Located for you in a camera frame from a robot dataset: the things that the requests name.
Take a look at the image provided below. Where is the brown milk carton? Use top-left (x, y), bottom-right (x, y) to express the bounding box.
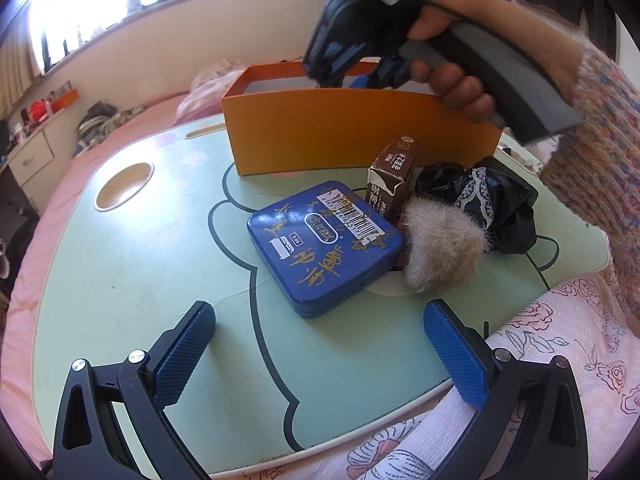
top-left (366, 136), bottom-right (420, 223)

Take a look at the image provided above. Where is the patterned knit sleeve forearm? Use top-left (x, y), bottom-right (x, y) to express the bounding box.
top-left (540, 47), bottom-right (639, 315)

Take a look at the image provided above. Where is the right hand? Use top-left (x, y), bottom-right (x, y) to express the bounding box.
top-left (400, 0), bottom-right (580, 143)

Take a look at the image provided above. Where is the beige furry pom-pom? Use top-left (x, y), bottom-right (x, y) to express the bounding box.
top-left (400, 197), bottom-right (489, 292)

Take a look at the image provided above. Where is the orange cardboard box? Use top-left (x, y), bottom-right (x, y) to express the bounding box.
top-left (221, 62), bottom-right (501, 176)

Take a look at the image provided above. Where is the pink rose quilt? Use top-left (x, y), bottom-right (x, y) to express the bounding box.
top-left (262, 269), bottom-right (639, 479)

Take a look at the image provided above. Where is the white drawer cabinet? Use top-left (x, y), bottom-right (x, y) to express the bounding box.
top-left (8, 130), bottom-right (54, 186)

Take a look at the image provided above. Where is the pink clothes pile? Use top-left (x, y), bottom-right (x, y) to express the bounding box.
top-left (174, 60), bottom-right (246, 126)

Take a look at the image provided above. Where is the blue tin box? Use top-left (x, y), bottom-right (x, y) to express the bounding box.
top-left (247, 181), bottom-right (404, 318)

